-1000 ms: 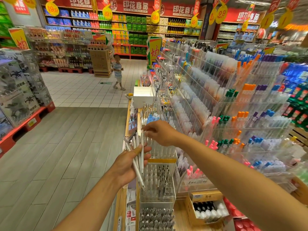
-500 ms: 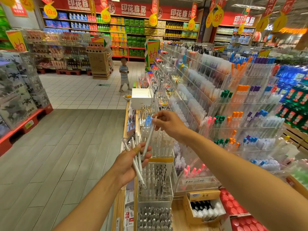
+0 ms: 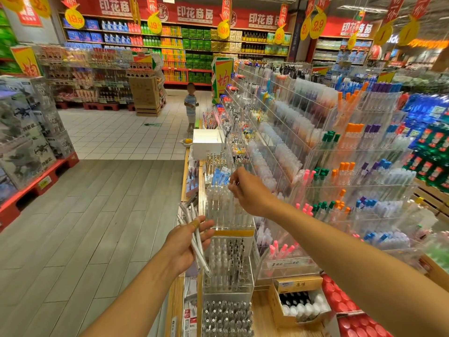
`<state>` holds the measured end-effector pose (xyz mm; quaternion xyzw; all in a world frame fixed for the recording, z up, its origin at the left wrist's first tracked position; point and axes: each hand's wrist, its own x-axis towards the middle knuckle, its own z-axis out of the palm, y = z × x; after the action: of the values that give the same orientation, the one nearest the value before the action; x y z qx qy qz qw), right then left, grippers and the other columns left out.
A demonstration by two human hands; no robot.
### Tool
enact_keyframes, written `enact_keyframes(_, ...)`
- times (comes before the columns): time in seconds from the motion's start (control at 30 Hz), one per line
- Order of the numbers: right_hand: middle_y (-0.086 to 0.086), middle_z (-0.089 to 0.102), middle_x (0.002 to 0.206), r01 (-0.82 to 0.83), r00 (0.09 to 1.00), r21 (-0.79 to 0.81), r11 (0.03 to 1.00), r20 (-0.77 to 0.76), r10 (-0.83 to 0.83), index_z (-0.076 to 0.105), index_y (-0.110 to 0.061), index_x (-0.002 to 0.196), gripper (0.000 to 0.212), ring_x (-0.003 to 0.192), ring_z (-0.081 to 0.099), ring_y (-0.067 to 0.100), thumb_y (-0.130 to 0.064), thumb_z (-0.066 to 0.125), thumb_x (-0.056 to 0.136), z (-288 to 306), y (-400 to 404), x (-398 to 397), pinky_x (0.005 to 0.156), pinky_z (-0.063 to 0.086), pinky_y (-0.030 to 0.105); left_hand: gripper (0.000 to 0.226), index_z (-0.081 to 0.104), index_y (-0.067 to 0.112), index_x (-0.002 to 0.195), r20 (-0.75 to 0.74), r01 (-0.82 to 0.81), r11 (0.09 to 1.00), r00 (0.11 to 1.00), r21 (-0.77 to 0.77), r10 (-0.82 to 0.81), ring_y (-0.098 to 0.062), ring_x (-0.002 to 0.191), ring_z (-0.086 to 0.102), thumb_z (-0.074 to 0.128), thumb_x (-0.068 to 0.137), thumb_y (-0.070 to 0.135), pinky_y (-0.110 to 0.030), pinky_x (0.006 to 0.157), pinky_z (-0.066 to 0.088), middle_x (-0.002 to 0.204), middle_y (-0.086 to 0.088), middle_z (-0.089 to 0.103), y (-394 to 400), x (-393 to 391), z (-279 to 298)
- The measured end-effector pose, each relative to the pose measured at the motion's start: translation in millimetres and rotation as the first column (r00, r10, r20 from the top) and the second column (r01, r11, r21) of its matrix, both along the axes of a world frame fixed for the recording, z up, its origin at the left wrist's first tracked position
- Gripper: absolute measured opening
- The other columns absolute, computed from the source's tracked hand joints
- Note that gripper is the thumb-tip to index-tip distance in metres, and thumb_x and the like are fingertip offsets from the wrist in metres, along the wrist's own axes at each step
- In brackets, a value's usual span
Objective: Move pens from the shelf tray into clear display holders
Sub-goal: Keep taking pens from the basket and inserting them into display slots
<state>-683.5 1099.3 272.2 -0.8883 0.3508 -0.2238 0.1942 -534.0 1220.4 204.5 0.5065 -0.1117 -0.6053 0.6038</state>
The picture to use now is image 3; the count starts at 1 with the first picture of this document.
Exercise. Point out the red wall sign band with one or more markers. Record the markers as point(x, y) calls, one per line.
point(189, 12)

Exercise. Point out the red low goods shelf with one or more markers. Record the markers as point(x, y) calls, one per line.
point(95, 106)
point(35, 189)

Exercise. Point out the tray of red-capped glue sticks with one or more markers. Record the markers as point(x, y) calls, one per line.
point(338, 295)
point(365, 326)

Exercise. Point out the small red hanging sign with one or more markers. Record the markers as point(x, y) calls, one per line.
point(29, 12)

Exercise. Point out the row of hanging yellow tags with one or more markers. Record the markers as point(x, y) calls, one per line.
point(74, 17)

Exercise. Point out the clear acrylic pen display tower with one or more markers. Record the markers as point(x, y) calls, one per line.
point(231, 277)

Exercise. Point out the row of hanging stationery packets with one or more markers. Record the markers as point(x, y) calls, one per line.
point(191, 186)

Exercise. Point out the green yellow promo sign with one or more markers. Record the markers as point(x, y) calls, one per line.
point(223, 79)

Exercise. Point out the wooden glue display stand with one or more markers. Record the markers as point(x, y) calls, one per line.
point(259, 323)

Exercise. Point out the large tiered acrylic pen rack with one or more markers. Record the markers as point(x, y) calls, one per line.
point(291, 266)

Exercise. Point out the shelves of green packets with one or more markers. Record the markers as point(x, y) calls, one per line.
point(7, 38)

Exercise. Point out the person's right hand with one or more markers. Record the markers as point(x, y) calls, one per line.
point(254, 194)

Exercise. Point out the yellow green price card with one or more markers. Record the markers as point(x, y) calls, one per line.
point(26, 61)

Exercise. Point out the row of black white boxes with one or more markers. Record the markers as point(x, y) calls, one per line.
point(28, 133)

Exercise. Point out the clear pen bundle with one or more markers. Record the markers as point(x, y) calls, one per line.
point(195, 238)

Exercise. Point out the wall shelves of coloured bottles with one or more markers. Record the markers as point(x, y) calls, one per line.
point(203, 51)

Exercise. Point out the cardboard box of white glue sticks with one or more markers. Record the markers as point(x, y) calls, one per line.
point(298, 305)

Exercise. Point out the person's left forearm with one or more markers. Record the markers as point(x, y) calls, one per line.
point(137, 309)

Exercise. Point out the row of pale green bottles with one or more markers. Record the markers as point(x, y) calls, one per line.
point(436, 249)

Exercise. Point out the white square box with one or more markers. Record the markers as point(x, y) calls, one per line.
point(207, 144)

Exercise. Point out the person's left hand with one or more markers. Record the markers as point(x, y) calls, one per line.
point(184, 247)

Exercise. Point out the stack of blue packets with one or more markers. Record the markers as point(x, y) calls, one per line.
point(424, 108)

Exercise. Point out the distant aisle shelves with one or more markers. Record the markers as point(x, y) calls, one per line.
point(342, 51)

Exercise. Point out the bunch of blue-cap pens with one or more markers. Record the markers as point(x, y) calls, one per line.
point(219, 177)

